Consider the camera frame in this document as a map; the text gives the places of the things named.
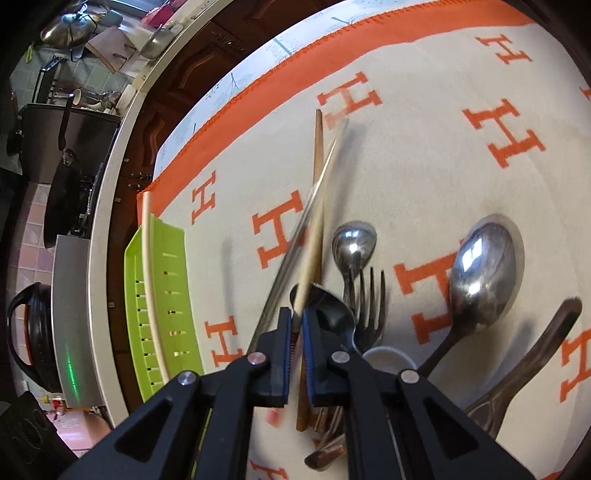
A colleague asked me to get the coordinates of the white ceramic spoon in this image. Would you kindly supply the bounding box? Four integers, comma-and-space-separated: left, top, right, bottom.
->
363, 346, 417, 374

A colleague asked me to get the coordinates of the dark handled ladle spoon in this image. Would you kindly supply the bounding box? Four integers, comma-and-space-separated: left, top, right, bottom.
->
465, 297, 582, 439

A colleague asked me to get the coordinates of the steel metal chopstick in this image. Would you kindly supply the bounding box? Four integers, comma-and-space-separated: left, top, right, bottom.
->
247, 117, 349, 353

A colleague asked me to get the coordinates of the large steel spoon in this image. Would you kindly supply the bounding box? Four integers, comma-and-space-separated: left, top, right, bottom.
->
418, 214, 525, 378

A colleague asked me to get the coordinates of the small steel spoon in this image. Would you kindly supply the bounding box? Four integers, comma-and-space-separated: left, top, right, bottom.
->
332, 220, 378, 310

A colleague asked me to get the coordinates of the steel fork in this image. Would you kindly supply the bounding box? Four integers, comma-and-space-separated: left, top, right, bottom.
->
353, 267, 387, 355

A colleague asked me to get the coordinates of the brown wooden chopstick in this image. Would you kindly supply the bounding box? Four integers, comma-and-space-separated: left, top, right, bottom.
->
294, 109, 325, 432

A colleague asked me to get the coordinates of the green plastic utensil tray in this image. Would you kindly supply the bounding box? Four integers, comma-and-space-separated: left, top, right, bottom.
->
123, 216, 204, 401

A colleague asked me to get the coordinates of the black red air fryer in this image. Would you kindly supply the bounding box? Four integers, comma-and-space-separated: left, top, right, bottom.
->
6, 282, 61, 393

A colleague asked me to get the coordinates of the black wok pan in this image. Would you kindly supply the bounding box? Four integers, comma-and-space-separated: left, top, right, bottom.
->
43, 93, 92, 249

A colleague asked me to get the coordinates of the steel range hood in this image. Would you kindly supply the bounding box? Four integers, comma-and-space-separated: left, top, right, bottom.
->
18, 103, 122, 186

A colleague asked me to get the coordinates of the orange beige H-pattern cloth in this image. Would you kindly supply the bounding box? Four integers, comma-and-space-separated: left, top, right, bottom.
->
136, 0, 591, 480

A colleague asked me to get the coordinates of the steel pot on counter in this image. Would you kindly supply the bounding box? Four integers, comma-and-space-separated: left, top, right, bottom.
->
139, 23, 184, 60

